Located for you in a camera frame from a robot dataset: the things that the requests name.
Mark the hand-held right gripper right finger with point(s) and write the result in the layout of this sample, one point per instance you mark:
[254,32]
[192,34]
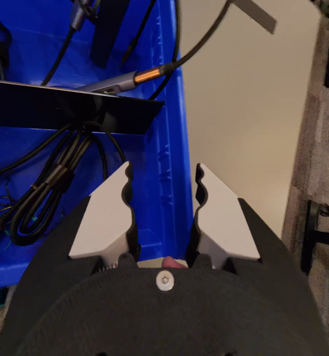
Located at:
[222,222]

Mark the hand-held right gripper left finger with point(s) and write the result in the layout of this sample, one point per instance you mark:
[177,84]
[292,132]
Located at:
[103,222]

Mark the blue plastic bin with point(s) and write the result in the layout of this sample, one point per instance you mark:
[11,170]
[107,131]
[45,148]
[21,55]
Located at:
[14,140]

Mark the short grey usb hub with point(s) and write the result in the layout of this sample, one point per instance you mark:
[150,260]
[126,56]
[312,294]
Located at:
[111,82]

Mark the person's right hand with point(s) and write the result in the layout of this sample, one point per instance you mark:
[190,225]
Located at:
[174,262]

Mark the black plastic bin divider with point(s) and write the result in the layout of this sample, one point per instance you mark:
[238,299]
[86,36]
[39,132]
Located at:
[69,111]

